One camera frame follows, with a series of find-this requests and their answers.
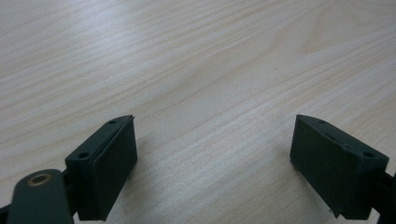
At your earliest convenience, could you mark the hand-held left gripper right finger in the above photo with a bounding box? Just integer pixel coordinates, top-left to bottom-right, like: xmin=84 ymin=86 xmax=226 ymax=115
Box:
xmin=290 ymin=114 xmax=390 ymax=221

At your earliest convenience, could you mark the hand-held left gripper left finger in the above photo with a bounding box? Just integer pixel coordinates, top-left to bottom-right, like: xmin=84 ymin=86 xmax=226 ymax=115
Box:
xmin=64 ymin=114 xmax=138 ymax=222

